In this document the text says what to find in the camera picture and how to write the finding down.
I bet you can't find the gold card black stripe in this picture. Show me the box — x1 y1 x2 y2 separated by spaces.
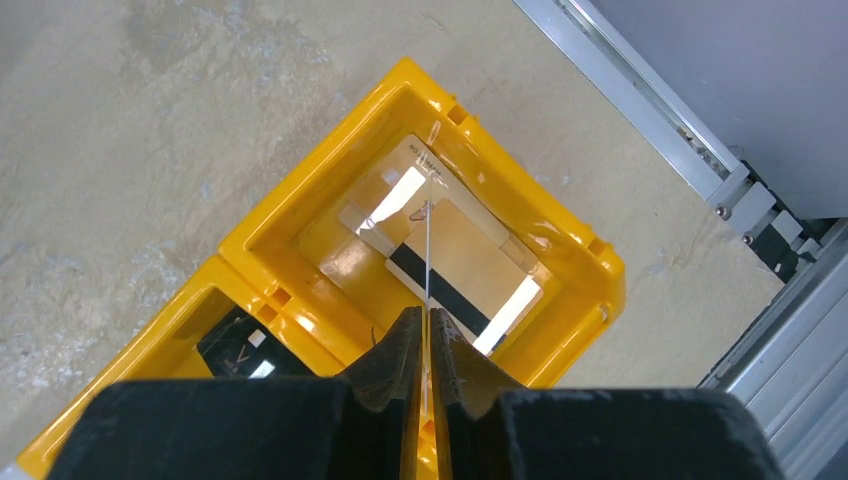
421 167 439 479

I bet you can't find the orange plastic bin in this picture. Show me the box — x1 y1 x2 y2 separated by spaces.
5 58 626 479

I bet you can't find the black item in orange bin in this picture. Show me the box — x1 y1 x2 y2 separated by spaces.
196 306 314 378

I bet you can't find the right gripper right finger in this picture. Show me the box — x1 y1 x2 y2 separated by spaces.
429 309 784 479

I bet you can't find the card in orange bin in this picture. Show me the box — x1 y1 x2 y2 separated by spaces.
339 134 551 354

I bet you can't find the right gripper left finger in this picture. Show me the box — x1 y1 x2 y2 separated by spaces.
48 307 423 479

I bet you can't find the aluminium frame rail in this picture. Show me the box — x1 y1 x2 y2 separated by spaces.
519 1 847 479

